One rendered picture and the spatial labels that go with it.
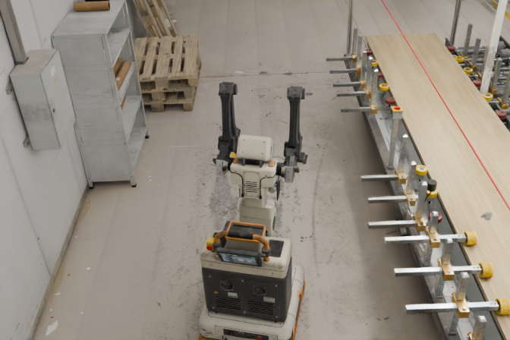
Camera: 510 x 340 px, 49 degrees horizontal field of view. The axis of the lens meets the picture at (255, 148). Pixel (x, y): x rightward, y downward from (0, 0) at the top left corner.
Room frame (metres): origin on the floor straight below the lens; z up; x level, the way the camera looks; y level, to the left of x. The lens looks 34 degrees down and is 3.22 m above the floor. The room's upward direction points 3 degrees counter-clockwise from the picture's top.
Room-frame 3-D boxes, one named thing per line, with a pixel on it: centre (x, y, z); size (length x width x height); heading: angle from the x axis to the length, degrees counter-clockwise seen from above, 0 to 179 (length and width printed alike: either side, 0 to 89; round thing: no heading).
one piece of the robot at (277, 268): (2.56, 0.07, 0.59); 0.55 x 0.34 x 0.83; 76
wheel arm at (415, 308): (1.88, -0.98, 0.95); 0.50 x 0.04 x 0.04; 89
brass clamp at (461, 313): (1.89, -1.01, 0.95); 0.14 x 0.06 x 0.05; 179
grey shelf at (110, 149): (4.70, 1.37, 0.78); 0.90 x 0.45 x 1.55; 179
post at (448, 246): (2.17, -1.01, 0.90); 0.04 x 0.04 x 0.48; 89
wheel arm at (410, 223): (2.63, -0.91, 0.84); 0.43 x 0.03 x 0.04; 89
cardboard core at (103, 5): (4.81, 1.38, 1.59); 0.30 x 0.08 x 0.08; 89
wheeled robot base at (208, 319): (2.65, 0.05, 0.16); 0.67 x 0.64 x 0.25; 166
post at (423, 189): (2.67, -1.01, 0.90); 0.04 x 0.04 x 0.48; 89
